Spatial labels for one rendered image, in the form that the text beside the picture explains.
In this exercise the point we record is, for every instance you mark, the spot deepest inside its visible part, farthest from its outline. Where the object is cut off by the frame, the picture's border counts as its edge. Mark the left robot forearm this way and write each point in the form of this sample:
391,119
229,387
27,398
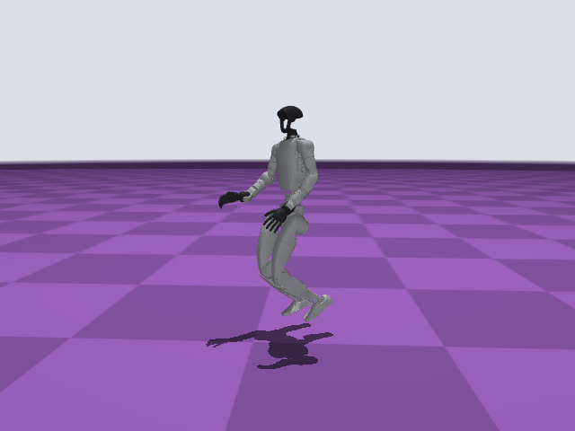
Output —
303,190

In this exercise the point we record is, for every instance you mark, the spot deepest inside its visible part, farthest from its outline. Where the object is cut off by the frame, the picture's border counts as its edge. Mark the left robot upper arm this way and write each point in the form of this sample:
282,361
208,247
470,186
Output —
306,149

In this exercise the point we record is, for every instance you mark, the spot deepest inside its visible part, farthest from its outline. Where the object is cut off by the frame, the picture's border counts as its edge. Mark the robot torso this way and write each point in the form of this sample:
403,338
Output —
291,169

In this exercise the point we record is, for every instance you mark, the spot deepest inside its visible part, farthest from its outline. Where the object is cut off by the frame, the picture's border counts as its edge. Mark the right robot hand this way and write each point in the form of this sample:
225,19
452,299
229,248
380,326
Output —
231,197

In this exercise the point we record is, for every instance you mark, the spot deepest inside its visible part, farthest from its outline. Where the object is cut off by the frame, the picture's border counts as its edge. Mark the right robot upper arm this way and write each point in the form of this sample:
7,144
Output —
269,176

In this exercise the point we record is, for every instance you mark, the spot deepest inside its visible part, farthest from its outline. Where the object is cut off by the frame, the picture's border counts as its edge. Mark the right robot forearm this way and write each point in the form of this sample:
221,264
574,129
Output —
255,189

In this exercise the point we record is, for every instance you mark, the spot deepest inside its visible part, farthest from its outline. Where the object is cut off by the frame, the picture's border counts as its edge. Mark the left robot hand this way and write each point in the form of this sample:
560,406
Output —
280,215

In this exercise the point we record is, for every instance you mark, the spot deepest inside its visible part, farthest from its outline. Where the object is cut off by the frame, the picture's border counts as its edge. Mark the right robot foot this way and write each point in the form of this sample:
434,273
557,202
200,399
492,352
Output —
295,307

